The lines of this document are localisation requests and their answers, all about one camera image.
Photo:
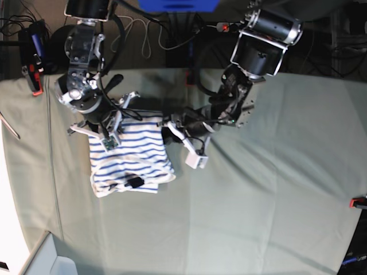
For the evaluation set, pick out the red black clamp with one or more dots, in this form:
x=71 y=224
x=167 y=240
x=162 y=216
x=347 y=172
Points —
x=359 y=203
x=33 y=54
x=190 y=72

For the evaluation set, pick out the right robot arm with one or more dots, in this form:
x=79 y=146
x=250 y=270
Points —
x=80 y=88

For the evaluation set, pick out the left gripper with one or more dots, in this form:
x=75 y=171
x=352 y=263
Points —
x=194 y=124

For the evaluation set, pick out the red black clamp right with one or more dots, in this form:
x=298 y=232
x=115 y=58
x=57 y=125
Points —
x=359 y=203

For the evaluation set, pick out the black round stand base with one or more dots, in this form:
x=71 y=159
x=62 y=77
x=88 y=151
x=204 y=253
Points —
x=57 y=47

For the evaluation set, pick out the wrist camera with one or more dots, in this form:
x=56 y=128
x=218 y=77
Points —
x=196 y=161
x=109 y=143

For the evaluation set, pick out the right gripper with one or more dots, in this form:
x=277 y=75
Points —
x=102 y=120

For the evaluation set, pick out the green table cloth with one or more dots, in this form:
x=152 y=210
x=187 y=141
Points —
x=273 y=198

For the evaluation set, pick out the white plastic bin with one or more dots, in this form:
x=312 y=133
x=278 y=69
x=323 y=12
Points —
x=44 y=259

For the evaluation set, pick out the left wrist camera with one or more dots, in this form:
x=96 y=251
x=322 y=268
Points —
x=196 y=161

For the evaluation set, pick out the red black clamp middle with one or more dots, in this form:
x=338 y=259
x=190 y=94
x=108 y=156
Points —
x=190 y=72

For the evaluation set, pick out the metal rod on table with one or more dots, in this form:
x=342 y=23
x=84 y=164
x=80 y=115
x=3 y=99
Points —
x=9 y=127

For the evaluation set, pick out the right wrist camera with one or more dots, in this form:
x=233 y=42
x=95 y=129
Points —
x=109 y=143

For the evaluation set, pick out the white power strip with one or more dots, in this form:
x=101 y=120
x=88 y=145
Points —
x=228 y=27

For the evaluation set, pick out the blue white striped t-shirt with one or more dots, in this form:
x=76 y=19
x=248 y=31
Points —
x=139 y=164

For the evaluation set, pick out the red black clamp left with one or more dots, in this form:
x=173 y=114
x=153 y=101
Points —
x=33 y=54

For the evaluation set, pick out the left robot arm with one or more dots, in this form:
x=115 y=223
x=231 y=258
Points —
x=265 y=34

